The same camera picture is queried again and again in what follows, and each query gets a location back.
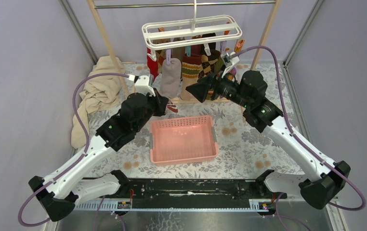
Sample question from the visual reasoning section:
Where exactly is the white clip sock hanger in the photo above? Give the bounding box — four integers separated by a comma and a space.
142, 0, 243, 51

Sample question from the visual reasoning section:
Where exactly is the striped beige maroon sock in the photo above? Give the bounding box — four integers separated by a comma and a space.
180, 54, 201, 101

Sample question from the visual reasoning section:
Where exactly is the floral patterned mat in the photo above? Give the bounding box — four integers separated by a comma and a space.
72, 62, 314, 180

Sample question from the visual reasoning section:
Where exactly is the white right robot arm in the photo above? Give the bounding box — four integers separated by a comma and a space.
185, 71, 351, 209

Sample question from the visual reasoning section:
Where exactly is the wooden clothes rack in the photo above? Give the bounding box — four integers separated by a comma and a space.
86, 0, 282, 124

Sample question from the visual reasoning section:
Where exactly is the pink plastic basket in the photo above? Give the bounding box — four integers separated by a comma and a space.
150, 115, 219, 166

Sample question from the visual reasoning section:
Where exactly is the red sock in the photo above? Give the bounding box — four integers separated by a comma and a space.
147, 49, 158, 80

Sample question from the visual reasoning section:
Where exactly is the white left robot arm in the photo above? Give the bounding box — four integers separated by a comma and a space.
28, 93, 169, 221

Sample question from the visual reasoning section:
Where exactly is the beige crumpled cloth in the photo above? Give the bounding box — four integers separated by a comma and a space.
70, 56, 126, 149

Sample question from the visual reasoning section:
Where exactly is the grey maroon striped sock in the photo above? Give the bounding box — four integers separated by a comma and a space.
166, 100, 179, 113

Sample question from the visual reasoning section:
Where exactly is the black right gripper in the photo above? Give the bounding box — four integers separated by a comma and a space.
185, 64, 251, 109

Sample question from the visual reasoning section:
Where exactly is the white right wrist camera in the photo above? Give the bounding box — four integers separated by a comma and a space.
221, 52, 239, 78

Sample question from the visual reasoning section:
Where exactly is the orange beige argyle sock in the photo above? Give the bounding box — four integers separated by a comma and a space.
154, 38, 170, 74

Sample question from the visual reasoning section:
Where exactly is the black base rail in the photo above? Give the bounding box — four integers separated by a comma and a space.
105, 170, 287, 210

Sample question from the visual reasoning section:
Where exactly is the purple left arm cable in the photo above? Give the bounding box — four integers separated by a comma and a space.
18, 73, 136, 228

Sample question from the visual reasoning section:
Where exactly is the green orange sock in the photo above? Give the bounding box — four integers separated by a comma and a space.
213, 57, 225, 75

